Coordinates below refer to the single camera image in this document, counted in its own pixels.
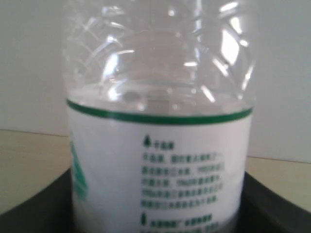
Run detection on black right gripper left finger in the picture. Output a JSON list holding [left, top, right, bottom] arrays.
[[0, 169, 75, 233]]

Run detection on clear bottle with green label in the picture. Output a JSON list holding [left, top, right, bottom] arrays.
[[62, 0, 255, 233]]

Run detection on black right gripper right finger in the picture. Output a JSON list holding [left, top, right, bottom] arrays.
[[235, 172, 311, 233]]

